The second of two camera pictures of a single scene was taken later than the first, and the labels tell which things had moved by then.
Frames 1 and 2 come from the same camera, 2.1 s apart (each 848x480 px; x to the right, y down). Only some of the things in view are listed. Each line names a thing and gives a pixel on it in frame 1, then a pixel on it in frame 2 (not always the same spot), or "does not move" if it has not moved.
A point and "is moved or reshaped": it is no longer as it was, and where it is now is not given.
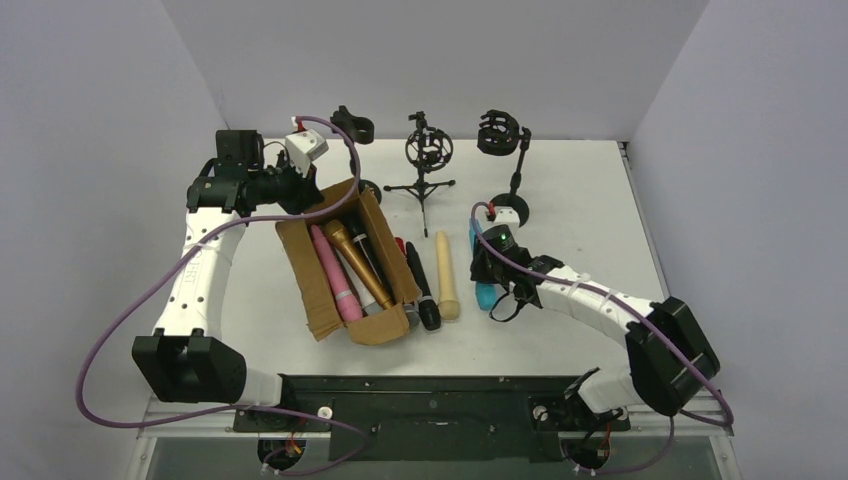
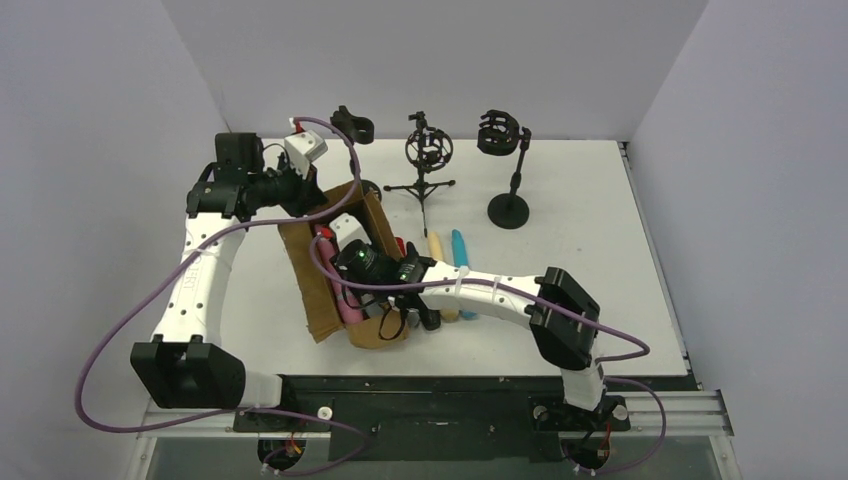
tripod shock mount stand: [427, 149] does not move
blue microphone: [486, 292] is moved or reshaped
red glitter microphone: [402, 246] does not move
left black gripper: [303, 192] does not move
